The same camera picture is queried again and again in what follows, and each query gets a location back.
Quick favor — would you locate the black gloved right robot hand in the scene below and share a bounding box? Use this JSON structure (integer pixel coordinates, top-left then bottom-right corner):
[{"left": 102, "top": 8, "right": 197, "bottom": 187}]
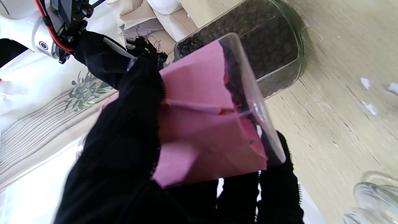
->
[{"left": 73, "top": 30, "right": 168, "bottom": 91}]

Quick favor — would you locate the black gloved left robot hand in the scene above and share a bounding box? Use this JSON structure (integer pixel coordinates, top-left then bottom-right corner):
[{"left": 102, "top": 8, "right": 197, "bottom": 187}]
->
[{"left": 54, "top": 57, "right": 305, "bottom": 224}]

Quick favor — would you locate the pink square coffee jar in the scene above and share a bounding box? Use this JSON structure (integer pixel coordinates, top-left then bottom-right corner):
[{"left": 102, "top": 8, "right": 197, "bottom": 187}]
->
[{"left": 151, "top": 32, "right": 286, "bottom": 189}]

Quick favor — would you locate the glass jar of coffee beans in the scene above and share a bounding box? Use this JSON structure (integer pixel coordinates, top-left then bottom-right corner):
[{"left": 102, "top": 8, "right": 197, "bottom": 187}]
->
[{"left": 174, "top": 0, "right": 308, "bottom": 100}]

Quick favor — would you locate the clear glass jar lid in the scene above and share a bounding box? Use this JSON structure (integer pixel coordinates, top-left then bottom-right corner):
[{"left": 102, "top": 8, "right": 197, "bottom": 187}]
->
[{"left": 344, "top": 171, "right": 398, "bottom": 224}]

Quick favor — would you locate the tall leafy green plant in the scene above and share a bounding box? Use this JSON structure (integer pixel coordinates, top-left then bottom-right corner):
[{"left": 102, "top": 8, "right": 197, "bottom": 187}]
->
[{"left": 64, "top": 70, "right": 112, "bottom": 112}]

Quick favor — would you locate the gray sofa cushion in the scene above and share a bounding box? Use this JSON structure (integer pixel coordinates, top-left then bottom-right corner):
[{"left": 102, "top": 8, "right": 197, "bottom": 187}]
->
[{"left": 121, "top": 18, "right": 157, "bottom": 41}]

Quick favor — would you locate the beige sofa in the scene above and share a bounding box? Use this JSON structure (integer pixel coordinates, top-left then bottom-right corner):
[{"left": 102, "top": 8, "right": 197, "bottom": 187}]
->
[{"left": 106, "top": 0, "right": 199, "bottom": 63}]

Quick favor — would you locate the white sofa cushion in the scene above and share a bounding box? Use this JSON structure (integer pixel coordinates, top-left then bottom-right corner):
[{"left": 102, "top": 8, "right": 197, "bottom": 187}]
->
[{"left": 146, "top": 0, "right": 183, "bottom": 15}]

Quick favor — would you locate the beige pleated curtain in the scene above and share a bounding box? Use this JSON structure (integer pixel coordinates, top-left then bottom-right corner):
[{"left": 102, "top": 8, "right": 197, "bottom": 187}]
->
[{"left": 0, "top": 90, "right": 120, "bottom": 191}]

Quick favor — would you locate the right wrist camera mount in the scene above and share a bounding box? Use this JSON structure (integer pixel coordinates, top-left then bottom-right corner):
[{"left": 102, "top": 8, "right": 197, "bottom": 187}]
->
[{"left": 50, "top": 0, "right": 94, "bottom": 42}]

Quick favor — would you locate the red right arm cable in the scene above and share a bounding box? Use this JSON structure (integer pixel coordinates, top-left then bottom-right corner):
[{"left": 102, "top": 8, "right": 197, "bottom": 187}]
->
[{"left": 35, "top": 0, "right": 76, "bottom": 52}]

